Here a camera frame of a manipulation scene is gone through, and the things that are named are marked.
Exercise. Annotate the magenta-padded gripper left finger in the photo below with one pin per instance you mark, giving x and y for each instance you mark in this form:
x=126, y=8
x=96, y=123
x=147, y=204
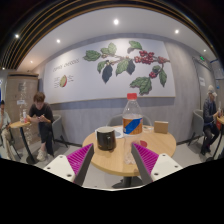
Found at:
x=58, y=166

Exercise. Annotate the small cardboard box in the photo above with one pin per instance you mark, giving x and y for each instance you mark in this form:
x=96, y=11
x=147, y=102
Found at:
x=161, y=127

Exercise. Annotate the small round wooden table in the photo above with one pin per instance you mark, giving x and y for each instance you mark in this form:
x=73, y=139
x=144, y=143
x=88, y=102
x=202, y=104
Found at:
x=18, y=125

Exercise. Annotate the green exit sign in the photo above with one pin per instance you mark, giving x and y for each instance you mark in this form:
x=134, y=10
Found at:
x=202, y=58

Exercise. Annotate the person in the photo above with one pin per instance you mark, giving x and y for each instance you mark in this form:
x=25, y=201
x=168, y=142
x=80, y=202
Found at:
x=41, y=115
x=4, y=121
x=209, y=113

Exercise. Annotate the coffee plant wall mural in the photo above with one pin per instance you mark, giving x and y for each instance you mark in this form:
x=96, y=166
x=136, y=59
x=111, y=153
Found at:
x=86, y=78

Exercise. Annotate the clear red-capped drink bottle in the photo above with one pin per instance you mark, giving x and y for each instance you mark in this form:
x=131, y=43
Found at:
x=132, y=125

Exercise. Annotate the small clear bottle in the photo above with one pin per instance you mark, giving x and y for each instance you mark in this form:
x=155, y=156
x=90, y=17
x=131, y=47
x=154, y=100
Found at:
x=23, y=116

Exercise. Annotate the white wall notice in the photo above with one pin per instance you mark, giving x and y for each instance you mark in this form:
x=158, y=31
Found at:
x=202, y=81

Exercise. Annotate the round ceiling lights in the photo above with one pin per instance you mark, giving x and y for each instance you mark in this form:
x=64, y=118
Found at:
x=116, y=21

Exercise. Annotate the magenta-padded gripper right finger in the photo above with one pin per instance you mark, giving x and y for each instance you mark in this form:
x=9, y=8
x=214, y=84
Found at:
x=165, y=166

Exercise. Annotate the wall-mounted board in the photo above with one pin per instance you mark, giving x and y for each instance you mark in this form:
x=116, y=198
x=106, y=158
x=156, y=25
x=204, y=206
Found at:
x=217, y=69

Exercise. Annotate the flat round red coaster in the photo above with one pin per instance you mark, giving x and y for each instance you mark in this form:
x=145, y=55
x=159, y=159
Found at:
x=143, y=143

